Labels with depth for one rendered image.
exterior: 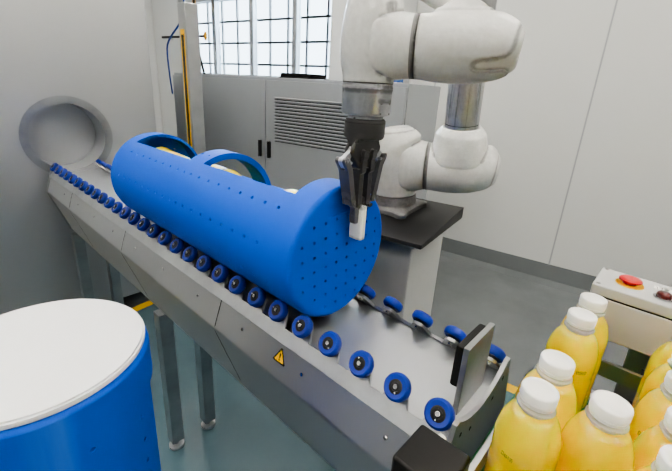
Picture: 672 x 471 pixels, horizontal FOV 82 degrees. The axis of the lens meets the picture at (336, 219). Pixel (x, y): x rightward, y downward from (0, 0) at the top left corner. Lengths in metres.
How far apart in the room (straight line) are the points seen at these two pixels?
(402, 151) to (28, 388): 1.02
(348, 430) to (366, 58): 0.63
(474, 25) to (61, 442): 0.78
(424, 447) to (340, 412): 0.24
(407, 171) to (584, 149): 2.26
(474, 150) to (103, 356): 1.01
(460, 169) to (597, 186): 2.24
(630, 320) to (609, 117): 2.57
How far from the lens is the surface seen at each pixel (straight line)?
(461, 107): 1.20
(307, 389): 0.81
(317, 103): 2.59
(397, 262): 1.24
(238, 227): 0.81
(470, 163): 1.22
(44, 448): 0.64
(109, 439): 0.67
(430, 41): 0.67
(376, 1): 0.69
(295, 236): 0.69
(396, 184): 1.26
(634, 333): 0.88
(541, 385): 0.53
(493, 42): 0.67
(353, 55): 0.69
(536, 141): 3.38
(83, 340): 0.71
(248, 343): 0.92
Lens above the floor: 1.41
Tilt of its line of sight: 19 degrees down
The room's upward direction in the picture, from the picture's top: 3 degrees clockwise
